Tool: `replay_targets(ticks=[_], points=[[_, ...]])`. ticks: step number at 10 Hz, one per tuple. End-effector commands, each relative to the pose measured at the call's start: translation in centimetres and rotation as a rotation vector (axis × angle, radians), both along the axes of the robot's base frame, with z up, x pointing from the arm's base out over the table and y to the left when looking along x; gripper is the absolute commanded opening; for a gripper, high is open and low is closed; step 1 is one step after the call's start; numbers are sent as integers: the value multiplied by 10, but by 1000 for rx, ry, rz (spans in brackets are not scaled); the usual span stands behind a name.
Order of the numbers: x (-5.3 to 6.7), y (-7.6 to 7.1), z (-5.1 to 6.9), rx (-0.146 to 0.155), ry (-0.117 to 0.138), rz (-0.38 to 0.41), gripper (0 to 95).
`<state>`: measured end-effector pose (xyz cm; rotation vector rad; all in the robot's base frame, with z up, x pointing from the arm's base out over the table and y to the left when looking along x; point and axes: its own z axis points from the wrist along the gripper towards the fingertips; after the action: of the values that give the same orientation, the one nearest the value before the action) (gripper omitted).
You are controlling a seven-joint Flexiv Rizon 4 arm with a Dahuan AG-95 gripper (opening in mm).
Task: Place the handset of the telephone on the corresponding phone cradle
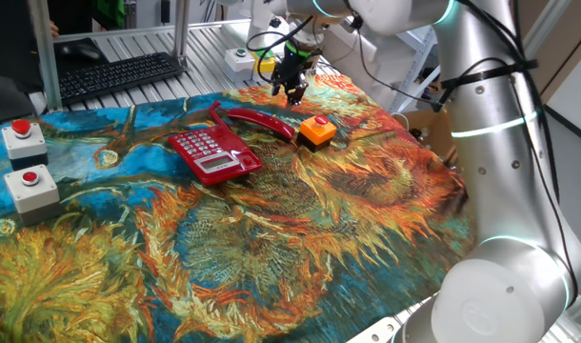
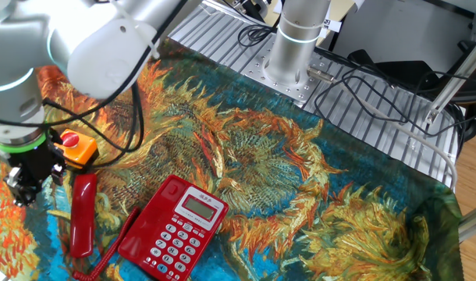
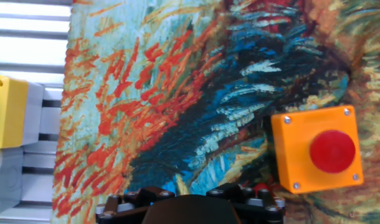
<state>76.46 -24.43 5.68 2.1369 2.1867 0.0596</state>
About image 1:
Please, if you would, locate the orange box red mushroom button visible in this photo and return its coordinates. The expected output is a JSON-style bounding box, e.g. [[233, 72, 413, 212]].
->
[[296, 114, 338, 153]]

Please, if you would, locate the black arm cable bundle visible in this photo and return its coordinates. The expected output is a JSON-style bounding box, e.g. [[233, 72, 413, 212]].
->
[[345, 0, 580, 306]]

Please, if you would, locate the grey box large red button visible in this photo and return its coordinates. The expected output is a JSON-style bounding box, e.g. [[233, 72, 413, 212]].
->
[[1, 118, 50, 172]]

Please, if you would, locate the grey box small red button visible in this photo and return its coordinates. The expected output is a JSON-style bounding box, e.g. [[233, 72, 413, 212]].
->
[[3, 164, 63, 227]]

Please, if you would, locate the slanted aluminium frame bar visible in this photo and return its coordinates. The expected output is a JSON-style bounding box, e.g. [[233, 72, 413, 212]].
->
[[523, 0, 558, 58]]

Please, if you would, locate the black computer keyboard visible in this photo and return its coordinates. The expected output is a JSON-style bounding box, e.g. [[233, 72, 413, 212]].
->
[[56, 50, 187, 106]]

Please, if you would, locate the person's dark clothed torso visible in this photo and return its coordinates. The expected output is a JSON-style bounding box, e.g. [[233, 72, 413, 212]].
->
[[47, 0, 126, 34]]

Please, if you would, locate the thin aluminium frame post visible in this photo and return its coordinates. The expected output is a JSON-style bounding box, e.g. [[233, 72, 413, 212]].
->
[[172, 0, 191, 57]]

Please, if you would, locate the brown wooden board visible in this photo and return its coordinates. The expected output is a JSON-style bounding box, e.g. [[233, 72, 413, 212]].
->
[[518, 0, 581, 106]]

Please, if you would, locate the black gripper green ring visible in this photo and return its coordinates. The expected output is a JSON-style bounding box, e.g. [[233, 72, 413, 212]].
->
[[270, 40, 315, 107]]

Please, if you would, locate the black computer mouse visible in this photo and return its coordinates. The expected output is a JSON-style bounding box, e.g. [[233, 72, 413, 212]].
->
[[61, 42, 103, 61]]

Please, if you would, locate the brown cardboard box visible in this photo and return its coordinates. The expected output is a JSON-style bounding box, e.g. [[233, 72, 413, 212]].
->
[[404, 110, 458, 168]]

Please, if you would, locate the white box green button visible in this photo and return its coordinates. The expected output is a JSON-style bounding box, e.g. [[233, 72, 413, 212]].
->
[[223, 47, 256, 83]]

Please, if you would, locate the black monitor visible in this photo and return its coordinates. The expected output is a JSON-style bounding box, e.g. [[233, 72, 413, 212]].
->
[[0, 0, 47, 128]]

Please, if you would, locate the sunflower painting tablecloth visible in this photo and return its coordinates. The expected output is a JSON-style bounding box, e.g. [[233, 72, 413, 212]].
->
[[0, 73, 475, 343]]

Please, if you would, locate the yellow grey switch box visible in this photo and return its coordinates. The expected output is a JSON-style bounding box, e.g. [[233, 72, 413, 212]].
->
[[251, 50, 277, 83]]

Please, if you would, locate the black looped gripper cable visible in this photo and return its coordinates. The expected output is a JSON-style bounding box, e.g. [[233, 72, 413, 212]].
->
[[245, 13, 339, 96]]

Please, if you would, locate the thick aluminium frame post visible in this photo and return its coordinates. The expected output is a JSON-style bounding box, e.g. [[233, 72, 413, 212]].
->
[[27, 0, 64, 113]]

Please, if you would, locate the red telephone handset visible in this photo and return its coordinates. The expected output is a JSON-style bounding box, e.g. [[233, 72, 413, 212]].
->
[[227, 107, 296, 143]]

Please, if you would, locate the red telephone base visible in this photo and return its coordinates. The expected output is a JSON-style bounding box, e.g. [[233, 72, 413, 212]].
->
[[167, 124, 263, 187]]

